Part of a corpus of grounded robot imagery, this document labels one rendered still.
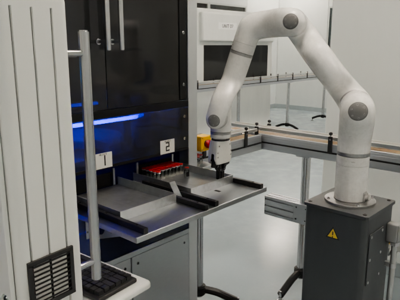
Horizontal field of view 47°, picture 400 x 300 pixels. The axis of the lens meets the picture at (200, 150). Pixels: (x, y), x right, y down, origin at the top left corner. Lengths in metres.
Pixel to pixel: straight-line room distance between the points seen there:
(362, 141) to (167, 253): 0.99
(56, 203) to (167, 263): 1.20
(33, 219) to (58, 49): 0.36
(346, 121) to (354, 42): 1.47
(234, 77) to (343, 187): 0.58
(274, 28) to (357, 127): 0.46
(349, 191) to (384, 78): 1.36
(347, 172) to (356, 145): 0.11
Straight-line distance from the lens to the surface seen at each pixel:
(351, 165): 1.79
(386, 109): 3.07
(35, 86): 0.99
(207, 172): 2.05
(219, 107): 1.75
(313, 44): 1.77
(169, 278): 2.23
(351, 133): 1.75
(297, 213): 2.78
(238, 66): 1.79
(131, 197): 1.79
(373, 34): 3.09
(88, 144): 1.10
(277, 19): 1.71
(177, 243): 2.19
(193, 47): 2.08
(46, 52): 1.00
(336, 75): 1.76
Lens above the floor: 1.45
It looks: 13 degrees down
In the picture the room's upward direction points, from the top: straight up
